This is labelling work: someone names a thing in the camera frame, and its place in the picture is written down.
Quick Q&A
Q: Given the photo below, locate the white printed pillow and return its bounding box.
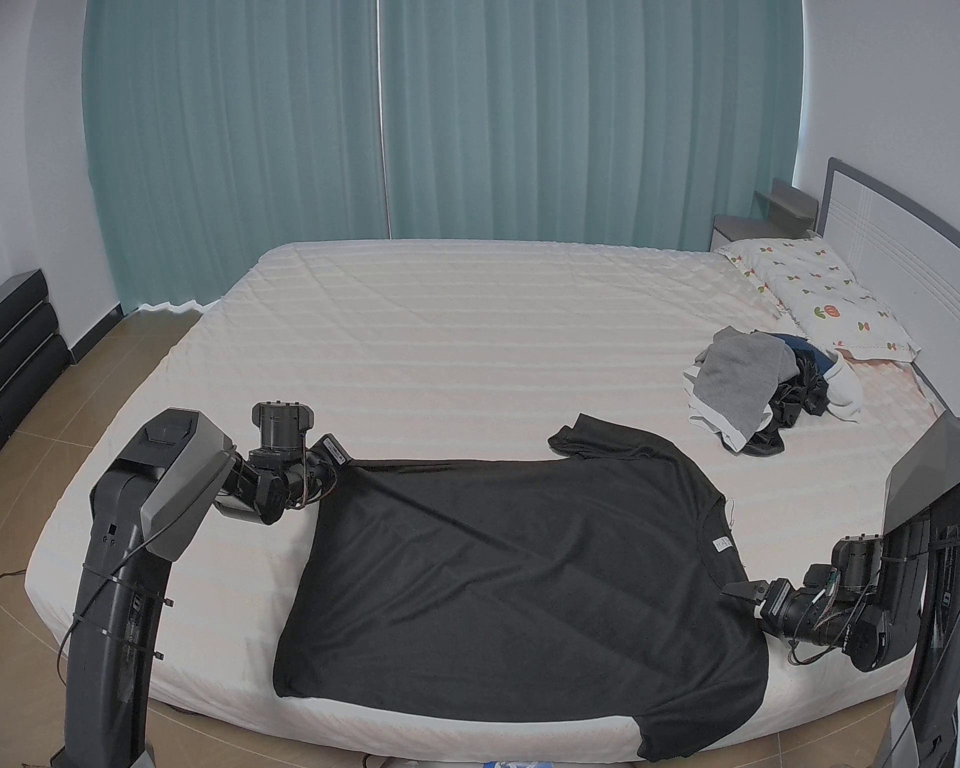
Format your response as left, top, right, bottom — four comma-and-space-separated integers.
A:
716, 236, 922, 363

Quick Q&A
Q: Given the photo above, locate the pile of clothes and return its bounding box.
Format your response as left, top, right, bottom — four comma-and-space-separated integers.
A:
681, 326, 862, 457

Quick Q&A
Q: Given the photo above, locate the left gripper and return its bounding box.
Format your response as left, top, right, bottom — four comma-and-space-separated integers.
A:
307, 432, 354, 485

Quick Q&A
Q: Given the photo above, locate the blue-green curtain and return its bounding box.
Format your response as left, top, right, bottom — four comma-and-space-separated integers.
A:
81, 0, 391, 315
378, 0, 805, 250

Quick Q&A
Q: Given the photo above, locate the black T-shirt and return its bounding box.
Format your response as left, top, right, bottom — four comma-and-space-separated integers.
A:
272, 412, 770, 764

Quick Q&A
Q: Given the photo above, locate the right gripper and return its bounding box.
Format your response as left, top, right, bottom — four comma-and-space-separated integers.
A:
721, 579, 816, 646

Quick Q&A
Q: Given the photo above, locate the black chest of drawers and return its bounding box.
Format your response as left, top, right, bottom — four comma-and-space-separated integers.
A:
0, 270, 72, 450

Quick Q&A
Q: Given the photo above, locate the bed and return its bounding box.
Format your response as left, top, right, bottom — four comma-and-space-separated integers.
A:
22, 156, 960, 740

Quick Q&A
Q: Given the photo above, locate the grey bedside table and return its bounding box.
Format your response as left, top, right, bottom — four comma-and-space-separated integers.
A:
711, 177, 819, 243

